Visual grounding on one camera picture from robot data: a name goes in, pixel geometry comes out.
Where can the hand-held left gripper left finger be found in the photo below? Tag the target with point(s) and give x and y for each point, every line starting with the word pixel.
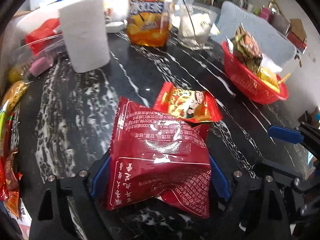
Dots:
pixel 98 180

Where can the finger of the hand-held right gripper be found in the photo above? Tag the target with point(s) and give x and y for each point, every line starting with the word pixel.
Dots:
pixel 292 177
pixel 285 133

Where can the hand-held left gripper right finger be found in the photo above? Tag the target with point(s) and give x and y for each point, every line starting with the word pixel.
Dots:
pixel 221 182

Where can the red plastic basket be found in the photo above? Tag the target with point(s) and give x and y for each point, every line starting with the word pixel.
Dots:
pixel 245 82

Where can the dark red snack packet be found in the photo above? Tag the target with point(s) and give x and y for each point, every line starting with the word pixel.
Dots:
pixel 160 155

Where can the white snack packet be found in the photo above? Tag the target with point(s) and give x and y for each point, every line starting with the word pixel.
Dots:
pixel 272 63

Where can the orange foil noodle packet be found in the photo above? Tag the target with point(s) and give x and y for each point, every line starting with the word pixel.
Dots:
pixel 247 50

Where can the wooden skewer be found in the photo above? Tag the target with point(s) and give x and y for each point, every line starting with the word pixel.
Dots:
pixel 285 78

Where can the red orange snack packet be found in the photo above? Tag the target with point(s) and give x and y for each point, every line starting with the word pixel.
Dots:
pixel 187 102

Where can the red brown snack packet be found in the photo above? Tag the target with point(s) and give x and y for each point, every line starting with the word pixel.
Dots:
pixel 10 175

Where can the red box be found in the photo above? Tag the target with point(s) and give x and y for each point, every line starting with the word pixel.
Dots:
pixel 297 42

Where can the light blue covered chair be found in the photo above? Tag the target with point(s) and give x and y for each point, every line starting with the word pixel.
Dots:
pixel 275 35

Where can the small brown cardboard box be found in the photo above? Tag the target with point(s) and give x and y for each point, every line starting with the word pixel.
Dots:
pixel 298 28

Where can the grey box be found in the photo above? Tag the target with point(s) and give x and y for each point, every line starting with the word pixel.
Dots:
pixel 280 22

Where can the green yellow packet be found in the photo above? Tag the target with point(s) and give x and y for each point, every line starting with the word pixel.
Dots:
pixel 5 116

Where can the golden snack packet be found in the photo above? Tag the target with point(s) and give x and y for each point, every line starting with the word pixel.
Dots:
pixel 16 93

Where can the pink box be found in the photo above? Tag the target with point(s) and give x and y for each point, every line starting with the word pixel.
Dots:
pixel 265 13

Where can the pink block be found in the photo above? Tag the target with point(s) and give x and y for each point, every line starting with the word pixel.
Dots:
pixel 41 66

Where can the yellow fruit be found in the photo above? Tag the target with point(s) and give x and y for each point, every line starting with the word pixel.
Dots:
pixel 16 75

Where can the glass cup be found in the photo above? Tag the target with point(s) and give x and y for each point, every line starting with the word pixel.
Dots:
pixel 197 27

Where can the clear plastic container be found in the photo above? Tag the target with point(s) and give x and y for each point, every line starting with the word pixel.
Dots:
pixel 42 53

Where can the toilet paper roll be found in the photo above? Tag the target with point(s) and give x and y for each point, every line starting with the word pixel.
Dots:
pixel 85 35

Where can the metal spoon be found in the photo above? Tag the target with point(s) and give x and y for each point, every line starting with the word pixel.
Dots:
pixel 188 15

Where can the white power adapter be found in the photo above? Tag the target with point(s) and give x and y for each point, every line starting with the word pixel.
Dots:
pixel 114 27

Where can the red plastic bag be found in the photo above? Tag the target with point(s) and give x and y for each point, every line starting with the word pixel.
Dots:
pixel 42 35

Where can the orange drink bottle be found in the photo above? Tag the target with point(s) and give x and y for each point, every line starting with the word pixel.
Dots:
pixel 150 15

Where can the white tray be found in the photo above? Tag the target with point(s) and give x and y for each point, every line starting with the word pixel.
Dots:
pixel 37 17

